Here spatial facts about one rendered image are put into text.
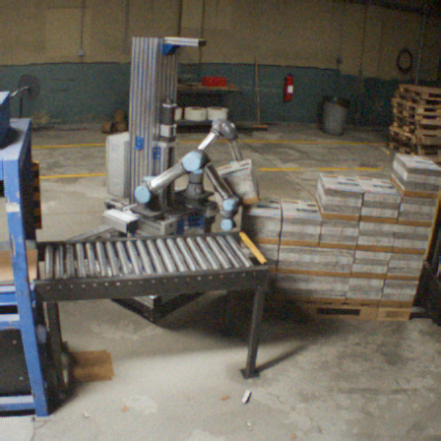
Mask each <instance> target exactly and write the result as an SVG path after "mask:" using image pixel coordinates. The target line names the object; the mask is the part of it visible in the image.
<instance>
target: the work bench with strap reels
mask: <svg viewBox="0 0 441 441"><path fill-rule="evenodd" d="M190 84H193V85H197V86H195V87H194V86H193V87H190V86H187V85H185V84H177V85H176V92H177V93H210V94H224V99H223V108H219V107H209V108H207V109H205V108H201V107H187V108H185V115H182V108H180V107H176V116H175V121H174V124H177V125H212V124H213V122H214V120H217V119H219V118H222V119H225V120H227V121H229V122H231V123H233V124H234V126H235V123H236V109H237V97H238V92H240V89H239V88H236V87H234V88H229V87H228V86H229V84H227V83H226V77H219V76H212V77H203V78H202V83H190ZM227 94H233V107H232V117H233V120H230V119H229V118H227V112H228V110H227V109H226V100H227Z"/></svg>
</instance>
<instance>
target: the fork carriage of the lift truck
mask: <svg viewBox="0 0 441 441"><path fill-rule="evenodd" d="M421 270H422V272H421V274H420V278H419V281H418V287H417V289H416V293H418V294H419V295H420V296H421V302H422V304H423V305H424V307H426V308H427V310H428V311H429V314H428V315H429V317H430V319H431V322H432V323H433V324H439V322H440V318H441V282H440V281H439V278H438V277H437V275H436V274H435V272H434V271H433V270H432V268H431V267H430V264H429V263H428V262H427V260H426V259H424V260H423V266H422V269H421Z"/></svg>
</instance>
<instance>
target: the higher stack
mask: <svg viewBox="0 0 441 441"><path fill-rule="evenodd" d="M392 170H393V171H392V174H391V176H392V177H393V178H394V179H395V180H396V181H397V184H398V183H399V184H400V185H401V186H402V187H403V189H404V190H412V191H424V192H430V193H436V194H438V192H439V187H440V179H441V168H440V167H439V166H438V165H436V164H434V162H433V161H432V160H431V159H429V158H427V157H415V156H412V155H395V160H394V164H393V169H392ZM391 184H392V186H393V187H394V188H395V190H397V192H398V193H399V194H400V195H401V197H402V198H401V201H400V205H399V209H398V212H397V218H398V219H399V220H410V221H433V217H434V214H435V213H434V210H435V208H436V207H435V205H436V204H435V203H436V200H435V199H434V198H427V197H416V196H404V195H403V194H402V193H401V192H400V191H399V190H398V188H397V187H396V186H395V185H394V184H393V183H392V182H391ZM429 229H430V227H427V226H415V225H404V224H397V223H396V231H395V232H394V239H395V240H394V245H393V248H402V249H407V248H412V249H422V250H426V246H427V240H428V237H429V236H428V235H429ZM423 260H424V255H420V254H411V253H408V254H400V253H392V252H391V258H390V262H389V266H388V269H387V273H386V275H397V276H405V275H407V276H420V274H421V272H422V270H421V269H422V266H423ZM417 287H418V281H408V280H404V281H396V280H386V279H385V280H383V288H382V293H381V297H380V298H381V300H391V301H398V300H401V301H411V302H413V298H414V295H415V292H416V289H417ZM378 305H379V309H378V313H377V314H376V320H383V321H389V320H394V321H404V322H405V321H408V320H409V315H410V311H411V306H404V305H396V306H393V305H382V304H378Z"/></svg>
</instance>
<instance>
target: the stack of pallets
mask: <svg viewBox="0 0 441 441"><path fill-rule="evenodd" d="M407 89H409V91H408V92H407ZM403 95H405V96H406V97H403ZM400 103H403V105H401V104H400ZM391 105H393V107H394V108H393V111H392V114H393V118H392V119H394V124H393V126H390V130H389V135H388V141H389V148H390V149H391V150H393V149H400V150H399V153H402V154H411V155H412V156H415V157H417V155H418V152H417V149H416V147H417V144H416V137H417V130H416V120H415V119H428V120H439V119H441V89H438V88H426V87H422V86H411V85H399V89H398V90H397V91H395V96H394V97H392V104H391ZM401 110H403V111H401ZM401 117H402V118H404V119H401ZM401 125H403V126H401ZM397 131H398V132H397ZM396 139H397V140H396Z"/></svg>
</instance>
